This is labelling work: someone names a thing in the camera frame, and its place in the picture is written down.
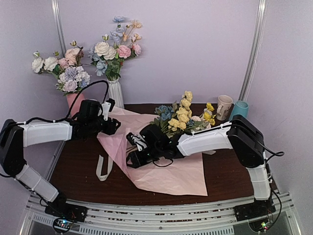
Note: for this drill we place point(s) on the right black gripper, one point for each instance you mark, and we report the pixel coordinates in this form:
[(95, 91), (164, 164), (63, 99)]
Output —
[(136, 150)]

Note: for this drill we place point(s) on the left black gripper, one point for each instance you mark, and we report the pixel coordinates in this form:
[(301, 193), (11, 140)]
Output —
[(111, 129)]

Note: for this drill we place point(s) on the pink wrapping paper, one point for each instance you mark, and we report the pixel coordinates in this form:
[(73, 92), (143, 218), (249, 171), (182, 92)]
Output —
[(178, 177)]

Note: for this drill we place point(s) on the yellow blue flower bunch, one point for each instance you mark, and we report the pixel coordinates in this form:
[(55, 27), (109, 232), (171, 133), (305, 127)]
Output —
[(179, 118)]

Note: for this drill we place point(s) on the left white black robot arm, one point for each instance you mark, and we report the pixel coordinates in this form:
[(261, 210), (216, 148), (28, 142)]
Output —
[(14, 138)]

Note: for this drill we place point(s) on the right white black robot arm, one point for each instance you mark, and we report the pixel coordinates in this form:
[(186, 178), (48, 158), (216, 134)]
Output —
[(238, 134)]

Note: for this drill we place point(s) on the pink vase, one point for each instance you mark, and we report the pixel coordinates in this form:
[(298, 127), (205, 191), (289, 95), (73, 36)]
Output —
[(70, 100)]

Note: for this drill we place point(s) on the white ribbed vase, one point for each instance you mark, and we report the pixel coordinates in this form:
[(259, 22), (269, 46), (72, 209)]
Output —
[(115, 92)]

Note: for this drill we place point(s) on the pastel flowers in pink vase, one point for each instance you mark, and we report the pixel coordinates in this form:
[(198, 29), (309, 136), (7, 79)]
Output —
[(68, 71)]

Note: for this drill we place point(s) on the pastel flowers in white vase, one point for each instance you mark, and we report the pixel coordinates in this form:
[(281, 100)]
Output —
[(109, 55)]

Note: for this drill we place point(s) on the teal vase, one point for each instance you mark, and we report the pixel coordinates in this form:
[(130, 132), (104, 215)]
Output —
[(240, 108)]

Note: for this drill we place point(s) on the left round status board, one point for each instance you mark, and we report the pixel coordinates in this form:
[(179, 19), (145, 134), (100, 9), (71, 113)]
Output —
[(62, 225)]

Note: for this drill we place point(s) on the round status board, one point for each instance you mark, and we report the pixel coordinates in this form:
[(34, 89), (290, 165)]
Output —
[(62, 225), (261, 225)]

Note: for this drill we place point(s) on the cream floral mug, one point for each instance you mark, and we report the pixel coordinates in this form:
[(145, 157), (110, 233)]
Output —
[(224, 104)]

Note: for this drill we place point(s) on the right round status board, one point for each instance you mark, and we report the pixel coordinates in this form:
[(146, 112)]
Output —
[(261, 225)]

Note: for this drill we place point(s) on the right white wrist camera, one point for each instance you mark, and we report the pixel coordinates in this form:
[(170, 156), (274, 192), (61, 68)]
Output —
[(136, 140)]

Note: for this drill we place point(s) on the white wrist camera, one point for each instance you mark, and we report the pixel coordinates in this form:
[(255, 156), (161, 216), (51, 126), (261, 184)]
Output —
[(136, 140), (107, 107)]

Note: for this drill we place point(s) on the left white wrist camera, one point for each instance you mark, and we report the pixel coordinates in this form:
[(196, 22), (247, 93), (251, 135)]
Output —
[(107, 107)]

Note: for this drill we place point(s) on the aluminium rail base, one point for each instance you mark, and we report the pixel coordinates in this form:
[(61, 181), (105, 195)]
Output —
[(215, 218)]

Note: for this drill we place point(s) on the left aluminium post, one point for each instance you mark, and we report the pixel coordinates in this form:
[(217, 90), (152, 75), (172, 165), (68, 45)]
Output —
[(58, 23)]

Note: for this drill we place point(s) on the aluminium post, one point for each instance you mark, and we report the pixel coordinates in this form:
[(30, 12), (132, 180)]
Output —
[(256, 43), (58, 23)]

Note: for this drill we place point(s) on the right aluminium post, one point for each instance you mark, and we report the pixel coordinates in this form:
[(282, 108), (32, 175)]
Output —
[(256, 43)]

